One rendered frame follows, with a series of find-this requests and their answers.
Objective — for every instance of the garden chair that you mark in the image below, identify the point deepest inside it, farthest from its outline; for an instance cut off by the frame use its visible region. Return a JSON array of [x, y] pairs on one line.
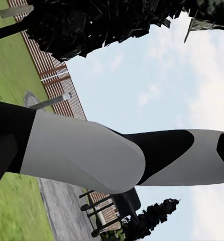
[[107, 215]]

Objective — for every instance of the tree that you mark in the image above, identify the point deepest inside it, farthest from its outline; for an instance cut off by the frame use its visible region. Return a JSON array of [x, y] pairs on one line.
[[70, 28], [149, 219], [24, 9], [206, 15]]

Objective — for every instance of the charcoal grill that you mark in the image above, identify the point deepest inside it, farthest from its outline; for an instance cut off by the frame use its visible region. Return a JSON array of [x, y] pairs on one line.
[[126, 204]]

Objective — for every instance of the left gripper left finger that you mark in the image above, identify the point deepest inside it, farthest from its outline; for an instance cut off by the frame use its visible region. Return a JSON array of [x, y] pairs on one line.
[[8, 150]]

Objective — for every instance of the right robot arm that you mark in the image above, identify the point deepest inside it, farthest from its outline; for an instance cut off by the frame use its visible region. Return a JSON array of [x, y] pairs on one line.
[[90, 155]]

